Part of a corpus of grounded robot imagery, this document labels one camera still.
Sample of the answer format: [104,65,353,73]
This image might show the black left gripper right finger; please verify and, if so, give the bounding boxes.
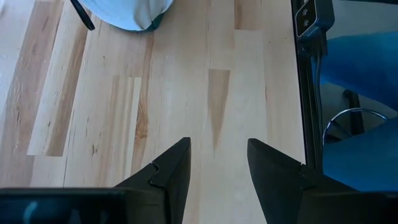
[247,138,398,224]

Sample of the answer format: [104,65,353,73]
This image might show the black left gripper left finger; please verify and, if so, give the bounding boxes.
[0,136,192,224]

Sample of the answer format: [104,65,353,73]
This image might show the beige green-trimmed gardening bag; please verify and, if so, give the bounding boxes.
[70,0,174,32]

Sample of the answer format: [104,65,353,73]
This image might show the blue office chair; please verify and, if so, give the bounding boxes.
[318,29,398,192]

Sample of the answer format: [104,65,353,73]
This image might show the black table-level camera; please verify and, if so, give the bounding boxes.
[294,0,336,40]

